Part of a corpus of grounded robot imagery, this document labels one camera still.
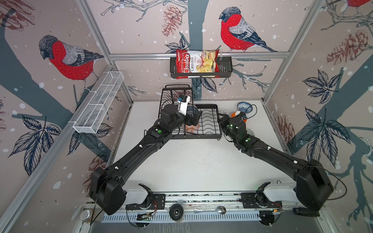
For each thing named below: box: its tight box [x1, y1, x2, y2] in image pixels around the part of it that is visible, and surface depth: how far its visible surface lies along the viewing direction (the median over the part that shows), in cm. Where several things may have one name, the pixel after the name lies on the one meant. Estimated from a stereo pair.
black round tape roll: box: [169, 202, 185, 221], surface depth 63 cm
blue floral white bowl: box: [237, 101, 253, 114], surface depth 116 cm
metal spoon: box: [193, 205, 227, 215], surface depth 73 cm
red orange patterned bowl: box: [185, 123, 200, 132], surface depth 103 cm
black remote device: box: [292, 207, 321, 217], surface depth 69 cm
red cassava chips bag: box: [175, 49, 221, 80], surface depth 90 cm
